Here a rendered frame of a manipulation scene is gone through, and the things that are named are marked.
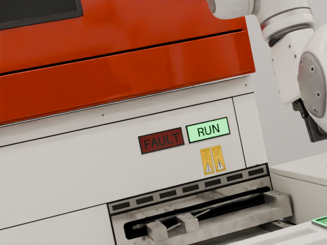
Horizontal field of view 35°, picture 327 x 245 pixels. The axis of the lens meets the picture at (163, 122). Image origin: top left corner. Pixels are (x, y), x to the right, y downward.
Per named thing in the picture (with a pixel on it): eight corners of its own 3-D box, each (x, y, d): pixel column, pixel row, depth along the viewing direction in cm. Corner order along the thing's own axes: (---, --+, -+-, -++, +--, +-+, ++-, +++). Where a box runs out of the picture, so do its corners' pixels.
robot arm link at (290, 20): (252, 33, 89) (257, 50, 88) (272, 12, 80) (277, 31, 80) (296, 25, 90) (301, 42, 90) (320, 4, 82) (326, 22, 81)
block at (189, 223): (178, 226, 133) (175, 215, 133) (190, 223, 134) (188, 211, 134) (186, 233, 125) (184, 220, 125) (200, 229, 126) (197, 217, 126)
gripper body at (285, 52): (257, 45, 89) (275, 109, 87) (281, 23, 79) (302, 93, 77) (296, 38, 90) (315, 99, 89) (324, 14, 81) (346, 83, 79)
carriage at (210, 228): (147, 246, 131) (144, 235, 131) (278, 210, 139) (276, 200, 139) (154, 254, 123) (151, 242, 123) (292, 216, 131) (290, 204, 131)
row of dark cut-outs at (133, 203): (110, 213, 133) (108, 203, 133) (266, 173, 143) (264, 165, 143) (110, 214, 133) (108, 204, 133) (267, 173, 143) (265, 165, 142)
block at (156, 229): (148, 234, 131) (145, 223, 131) (160, 231, 132) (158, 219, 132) (154, 241, 123) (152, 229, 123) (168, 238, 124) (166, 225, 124)
